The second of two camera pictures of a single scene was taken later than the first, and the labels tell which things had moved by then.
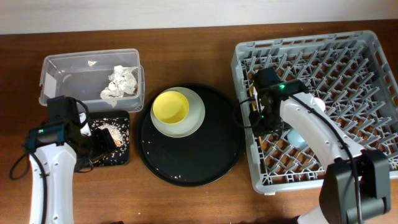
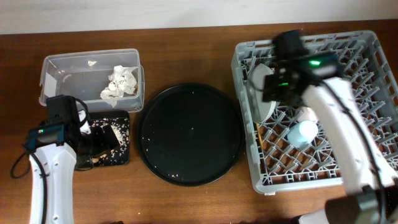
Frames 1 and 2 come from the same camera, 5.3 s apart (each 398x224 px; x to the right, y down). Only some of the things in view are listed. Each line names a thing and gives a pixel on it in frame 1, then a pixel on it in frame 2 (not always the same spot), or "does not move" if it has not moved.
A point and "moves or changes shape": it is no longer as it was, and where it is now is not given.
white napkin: (122, 80) does not move
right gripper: (254, 121) -> (267, 95)
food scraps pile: (120, 129) does not move
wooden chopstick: (260, 142) does not move
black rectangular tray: (118, 122) does not move
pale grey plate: (194, 117) moves or changes shape
